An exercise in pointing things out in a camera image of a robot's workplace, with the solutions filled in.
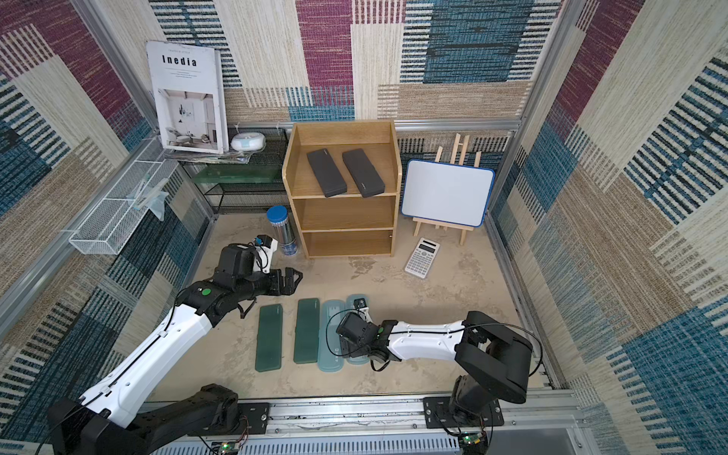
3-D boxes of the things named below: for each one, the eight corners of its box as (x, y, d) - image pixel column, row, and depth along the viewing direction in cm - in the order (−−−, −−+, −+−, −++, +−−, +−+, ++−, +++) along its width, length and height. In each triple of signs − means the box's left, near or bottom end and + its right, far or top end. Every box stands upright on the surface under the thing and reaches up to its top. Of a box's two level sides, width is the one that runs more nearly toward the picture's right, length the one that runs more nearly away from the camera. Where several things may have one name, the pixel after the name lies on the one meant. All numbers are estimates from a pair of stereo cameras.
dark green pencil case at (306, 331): (295, 364, 84) (293, 361, 81) (298, 303, 96) (296, 298, 94) (318, 362, 85) (317, 358, 82) (319, 301, 97) (317, 296, 94)
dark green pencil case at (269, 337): (256, 373, 83) (253, 370, 81) (261, 309, 95) (259, 305, 93) (281, 369, 83) (279, 366, 81) (283, 306, 96) (281, 302, 94)
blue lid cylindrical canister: (281, 256, 109) (265, 218, 93) (284, 243, 113) (269, 205, 97) (297, 256, 109) (285, 218, 93) (300, 243, 113) (288, 205, 97)
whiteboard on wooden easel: (438, 262, 105) (456, 206, 83) (394, 221, 118) (399, 164, 96) (489, 225, 116) (517, 168, 94) (443, 192, 129) (458, 135, 107)
